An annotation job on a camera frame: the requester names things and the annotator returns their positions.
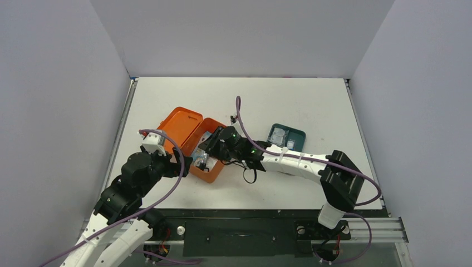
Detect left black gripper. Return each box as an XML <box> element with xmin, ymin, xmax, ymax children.
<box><xmin>139</xmin><ymin>145</ymin><xmax>192</xmax><ymax>196</ymax></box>

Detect blue snack packet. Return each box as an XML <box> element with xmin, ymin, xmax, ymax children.
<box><xmin>191</xmin><ymin>131</ymin><xmax>211</xmax><ymax>169</ymax></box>

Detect orange plastic medicine box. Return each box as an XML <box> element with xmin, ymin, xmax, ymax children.
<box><xmin>157</xmin><ymin>107</ymin><xmax>226</xmax><ymax>184</ymax></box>

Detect zip bag of wipes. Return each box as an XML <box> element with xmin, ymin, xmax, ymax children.
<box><xmin>268</xmin><ymin>127</ymin><xmax>289</xmax><ymax>147</ymax></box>

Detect white blue tube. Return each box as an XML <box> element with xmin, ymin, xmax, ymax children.
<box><xmin>287</xmin><ymin>140</ymin><xmax>296</xmax><ymax>150</ymax></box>

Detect teal divided tray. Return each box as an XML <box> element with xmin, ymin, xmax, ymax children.
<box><xmin>267</xmin><ymin>123</ymin><xmax>306</xmax><ymax>152</ymax></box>

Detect black scissors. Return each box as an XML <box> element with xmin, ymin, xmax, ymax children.
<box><xmin>198</xmin><ymin>154</ymin><xmax>210</xmax><ymax>172</ymax></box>

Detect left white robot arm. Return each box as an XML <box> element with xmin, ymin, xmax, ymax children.
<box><xmin>61</xmin><ymin>146</ymin><xmax>193</xmax><ymax>266</ymax></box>

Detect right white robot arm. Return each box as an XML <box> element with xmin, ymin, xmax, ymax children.
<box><xmin>198</xmin><ymin>126</ymin><xmax>364</xmax><ymax>238</ymax></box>

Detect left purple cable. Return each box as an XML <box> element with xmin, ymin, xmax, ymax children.
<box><xmin>38</xmin><ymin>129</ymin><xmax>185</xmax><ymax>267</ymax></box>

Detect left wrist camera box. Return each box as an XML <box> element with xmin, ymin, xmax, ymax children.
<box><xmin>140</xmin><ymin>130</ymin><xmax>166</xmax><ymax>156</ymax></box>

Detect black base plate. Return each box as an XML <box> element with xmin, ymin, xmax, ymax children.
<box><xmin>140</xmin><ymin>209</ymin><xmax>386</xmax><ymax>262</ymax></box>

